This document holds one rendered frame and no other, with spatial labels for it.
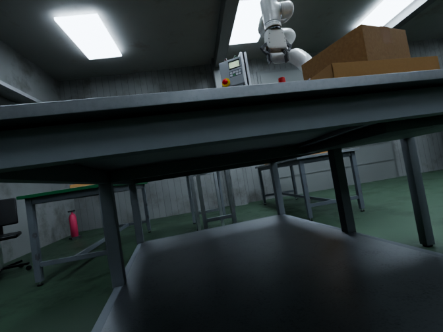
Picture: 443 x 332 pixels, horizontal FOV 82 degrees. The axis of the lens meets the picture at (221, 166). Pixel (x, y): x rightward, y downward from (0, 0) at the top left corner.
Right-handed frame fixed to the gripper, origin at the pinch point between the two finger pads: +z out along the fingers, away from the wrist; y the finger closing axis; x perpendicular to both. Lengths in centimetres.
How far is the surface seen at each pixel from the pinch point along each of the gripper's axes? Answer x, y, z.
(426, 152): -409, -580, 72
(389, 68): 72, 15, 37
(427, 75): 75, 10, 40
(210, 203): -470, -24, 109
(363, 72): 72, 21, 37
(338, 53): 33.7, -6.3, 14.3
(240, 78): -46.1, 4.5, -10.5
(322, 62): 25.8, -4.7, 13.8
